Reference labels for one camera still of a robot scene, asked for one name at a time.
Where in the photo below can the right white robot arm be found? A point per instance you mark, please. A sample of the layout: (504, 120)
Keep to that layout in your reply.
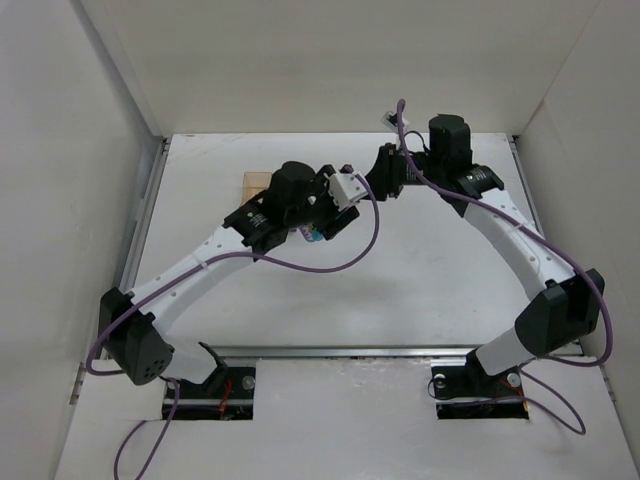
(564, 300)

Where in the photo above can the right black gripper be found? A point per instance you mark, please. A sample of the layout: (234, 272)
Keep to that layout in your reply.
(382, 171)

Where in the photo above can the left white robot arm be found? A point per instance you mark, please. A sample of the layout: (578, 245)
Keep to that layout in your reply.
(135, 325)

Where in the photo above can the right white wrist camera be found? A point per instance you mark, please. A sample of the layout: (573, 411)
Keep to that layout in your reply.
(390, 120)

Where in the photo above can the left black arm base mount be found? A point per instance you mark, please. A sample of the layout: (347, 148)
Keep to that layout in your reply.
(232, 400)

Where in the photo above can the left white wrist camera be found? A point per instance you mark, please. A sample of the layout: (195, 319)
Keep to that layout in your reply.
(346, 189)

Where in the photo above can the aluminium front rail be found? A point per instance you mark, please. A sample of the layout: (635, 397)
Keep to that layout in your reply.
(280, 352)

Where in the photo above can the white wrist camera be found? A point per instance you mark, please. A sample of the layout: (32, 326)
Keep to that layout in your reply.
(346, 189)
(390, 120)

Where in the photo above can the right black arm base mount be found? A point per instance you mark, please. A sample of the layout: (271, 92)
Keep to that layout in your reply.
(462, 393)

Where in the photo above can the purple and teal lego stack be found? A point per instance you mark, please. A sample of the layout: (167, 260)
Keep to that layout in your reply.
(310, 233)

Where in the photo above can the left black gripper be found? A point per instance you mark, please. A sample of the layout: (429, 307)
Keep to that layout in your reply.
(338, 220)

